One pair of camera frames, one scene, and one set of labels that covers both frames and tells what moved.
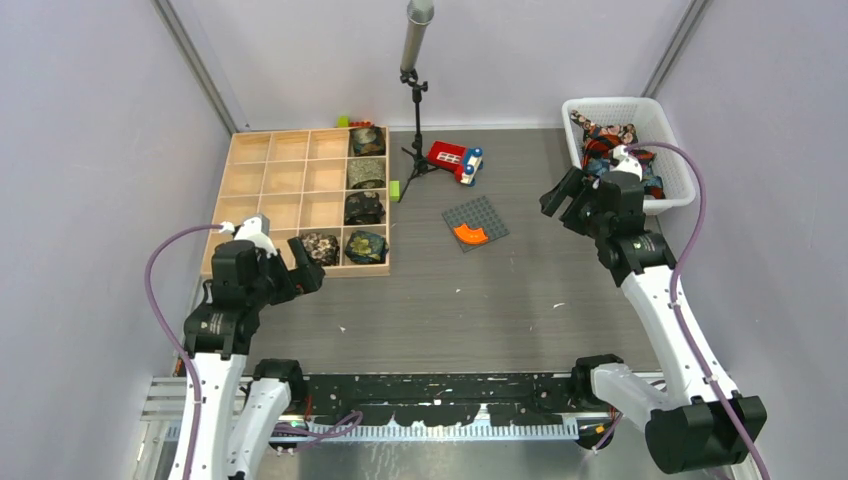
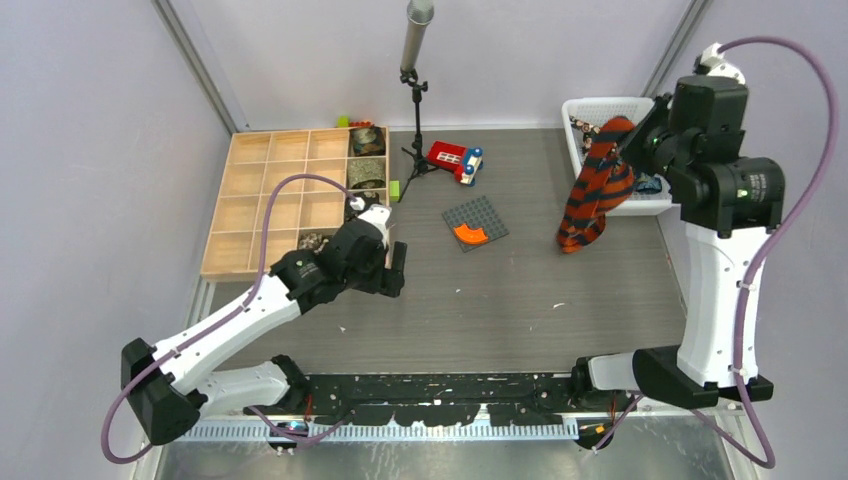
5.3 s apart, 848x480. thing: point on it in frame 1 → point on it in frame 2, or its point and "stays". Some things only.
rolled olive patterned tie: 366,173 stays
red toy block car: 464,160 stays
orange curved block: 470,236 stays
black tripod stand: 421,167 stays
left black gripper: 309,275 → 385,280
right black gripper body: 587,219 → 652,141
